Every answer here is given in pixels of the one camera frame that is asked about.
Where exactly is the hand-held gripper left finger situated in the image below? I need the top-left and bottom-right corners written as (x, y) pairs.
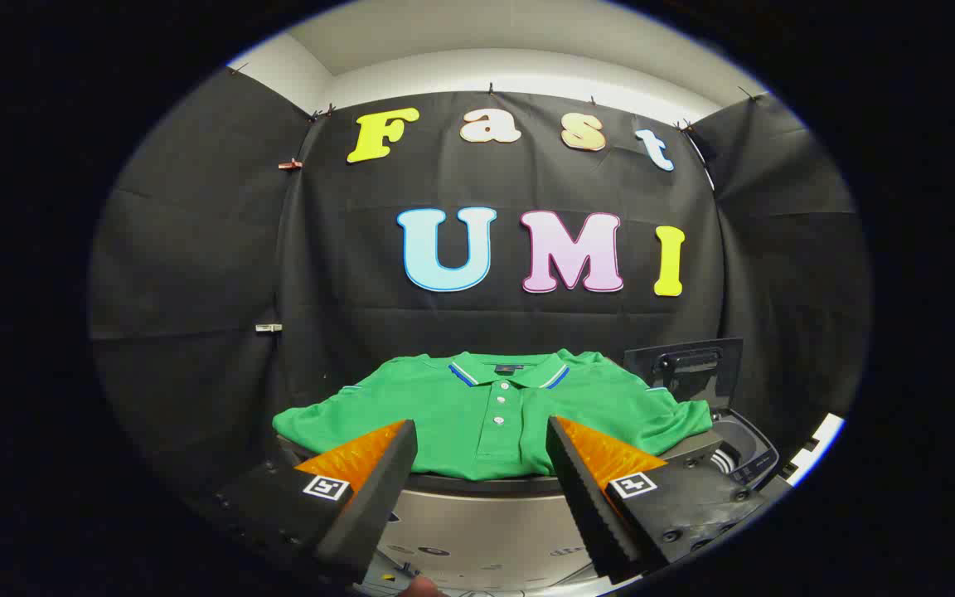
top-left (196, 419), bottom-right (419, 585)

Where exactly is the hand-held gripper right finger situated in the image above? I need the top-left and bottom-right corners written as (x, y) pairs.
top-left (545, 415), bottom-right (766, 585)

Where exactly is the green polo shirt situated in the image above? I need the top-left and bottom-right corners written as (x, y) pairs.
top-left (272, 350), bottom-right (714, 482)

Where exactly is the dark washing machine lid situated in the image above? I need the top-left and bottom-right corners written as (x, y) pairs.
top-left (623, 337), bottom-right (744, 412)

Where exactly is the black backdrop cloth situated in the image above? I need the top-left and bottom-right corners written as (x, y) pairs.
top-left (88, 66), bottom-right (873, 531)

